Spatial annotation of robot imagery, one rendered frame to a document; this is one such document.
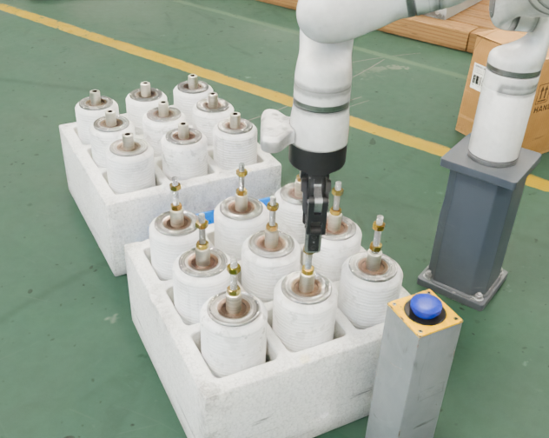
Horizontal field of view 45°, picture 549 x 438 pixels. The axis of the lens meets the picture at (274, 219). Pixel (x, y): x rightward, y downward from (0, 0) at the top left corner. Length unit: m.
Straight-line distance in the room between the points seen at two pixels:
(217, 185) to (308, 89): 0.63
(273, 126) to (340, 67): 0.11
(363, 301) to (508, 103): 0.44
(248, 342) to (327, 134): 0.31
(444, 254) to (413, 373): 0.53
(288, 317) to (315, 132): 0.30
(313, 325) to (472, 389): 0.38
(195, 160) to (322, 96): 0.63
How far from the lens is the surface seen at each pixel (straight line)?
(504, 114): 1.24
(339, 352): 1.01
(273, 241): 1.06
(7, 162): 1.92
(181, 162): 1.38
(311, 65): 0.80
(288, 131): 0.83
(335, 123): 0.82
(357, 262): 1.05
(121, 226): 1.37
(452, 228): 1.35
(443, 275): 1.41
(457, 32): 2.81
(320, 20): 0.75
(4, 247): 1.58
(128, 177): 1.36
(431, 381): 0.94
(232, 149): 1.42
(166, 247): 1.10
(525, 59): 1.21
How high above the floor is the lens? 0.88
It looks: 34 degrees down
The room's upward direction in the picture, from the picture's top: 2 degrees clockwise
